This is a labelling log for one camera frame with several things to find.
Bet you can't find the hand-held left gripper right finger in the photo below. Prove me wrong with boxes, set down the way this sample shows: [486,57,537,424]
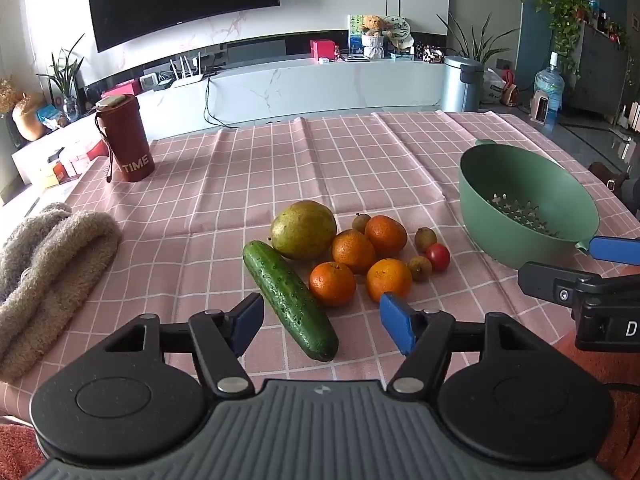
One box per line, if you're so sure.
[379,292,543,397]

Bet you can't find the brown leather bag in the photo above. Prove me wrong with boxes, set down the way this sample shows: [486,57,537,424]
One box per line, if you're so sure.
[589,161,630,192]

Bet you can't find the black power cable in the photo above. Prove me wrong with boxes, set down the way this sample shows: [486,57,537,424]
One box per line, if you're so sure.
[202,72,241,130]

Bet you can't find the green cucumber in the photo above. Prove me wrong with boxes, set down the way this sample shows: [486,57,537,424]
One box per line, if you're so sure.
[243,241,340,362]

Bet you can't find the trailing green houseplant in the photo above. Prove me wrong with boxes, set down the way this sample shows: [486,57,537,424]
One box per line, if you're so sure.
[535,0,593,76]

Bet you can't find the dried flower bunch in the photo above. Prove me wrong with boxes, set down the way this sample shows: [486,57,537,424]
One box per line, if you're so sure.
[0,77,23,113]

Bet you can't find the red and white boxes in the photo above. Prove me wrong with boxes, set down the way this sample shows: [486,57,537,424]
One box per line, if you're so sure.
[45,140,110,187]

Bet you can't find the beige fluffy towel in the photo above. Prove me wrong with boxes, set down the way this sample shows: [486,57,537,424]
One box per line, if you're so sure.
[0,202,123,381]

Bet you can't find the black television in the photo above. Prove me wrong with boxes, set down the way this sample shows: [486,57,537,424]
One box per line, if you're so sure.
[85,0,280,53]

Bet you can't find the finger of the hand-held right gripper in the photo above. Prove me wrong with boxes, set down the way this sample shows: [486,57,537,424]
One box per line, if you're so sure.
[589,236,640,263]
[518,261,608,306]

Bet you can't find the long-leaf potted plant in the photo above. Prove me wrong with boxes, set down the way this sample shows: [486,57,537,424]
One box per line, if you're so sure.
[437,12,521,68]

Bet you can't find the round decorative plate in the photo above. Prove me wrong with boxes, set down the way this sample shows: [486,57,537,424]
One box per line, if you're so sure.
[382,16,414,41]

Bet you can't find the brown ceramic vase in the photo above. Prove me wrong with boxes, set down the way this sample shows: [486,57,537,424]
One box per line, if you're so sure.
[12,92,48,142]

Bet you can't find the red cloth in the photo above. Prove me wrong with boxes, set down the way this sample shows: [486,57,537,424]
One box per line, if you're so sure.
[550,335,640,480]
[0,422,47,480]

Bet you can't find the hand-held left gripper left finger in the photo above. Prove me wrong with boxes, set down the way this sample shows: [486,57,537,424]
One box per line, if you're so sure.
[102,292,265,397]

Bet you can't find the silver pedal trash bin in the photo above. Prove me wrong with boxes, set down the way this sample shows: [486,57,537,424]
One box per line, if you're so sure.
[442,56,485,113]

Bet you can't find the red cherry tomato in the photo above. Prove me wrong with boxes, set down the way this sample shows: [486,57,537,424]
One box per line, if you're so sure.
[425,243,451,274]

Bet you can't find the white router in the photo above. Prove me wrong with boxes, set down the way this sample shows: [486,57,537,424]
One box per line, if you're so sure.
[170,52,208,87]

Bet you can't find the red tumbler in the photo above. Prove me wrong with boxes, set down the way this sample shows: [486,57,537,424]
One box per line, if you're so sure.
[95,94,153,182]

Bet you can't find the flat red box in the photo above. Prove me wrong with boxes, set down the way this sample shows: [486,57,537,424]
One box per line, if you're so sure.
[100,79,141,101]

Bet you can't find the green colander bowl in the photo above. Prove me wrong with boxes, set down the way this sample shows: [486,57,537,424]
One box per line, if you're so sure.
[458,139,601,271]

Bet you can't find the red gift box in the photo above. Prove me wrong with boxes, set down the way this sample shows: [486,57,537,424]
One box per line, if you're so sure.
[310,39,337,62]

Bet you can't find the grey sideboard cabinet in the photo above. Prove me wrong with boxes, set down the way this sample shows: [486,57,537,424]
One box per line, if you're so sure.
[565,22,640,117]

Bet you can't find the blue water jug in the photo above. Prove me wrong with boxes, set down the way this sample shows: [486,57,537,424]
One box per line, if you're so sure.
[532,52,566,126]

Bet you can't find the yellow-green mango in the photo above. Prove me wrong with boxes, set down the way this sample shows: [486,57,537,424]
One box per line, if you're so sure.
[271,200,337,260]

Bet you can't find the white marble television console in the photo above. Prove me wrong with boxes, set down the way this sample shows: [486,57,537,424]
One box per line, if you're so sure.
[10,55,446,128]

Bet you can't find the orange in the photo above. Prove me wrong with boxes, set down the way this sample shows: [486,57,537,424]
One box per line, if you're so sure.
[309,261,357,308]
[331,229,377,275]
[364,215,408,258]
[366,258,413,304]

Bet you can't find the white plastic bag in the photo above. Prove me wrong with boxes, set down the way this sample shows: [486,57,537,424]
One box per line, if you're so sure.
[482,67,508,106]

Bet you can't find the thin-leaf plant in glass vase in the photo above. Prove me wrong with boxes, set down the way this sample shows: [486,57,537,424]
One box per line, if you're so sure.
[37,35,86,121]

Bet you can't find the pink checkered tablecloth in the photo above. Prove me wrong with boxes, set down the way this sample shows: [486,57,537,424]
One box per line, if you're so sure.
[0,110,640,426]

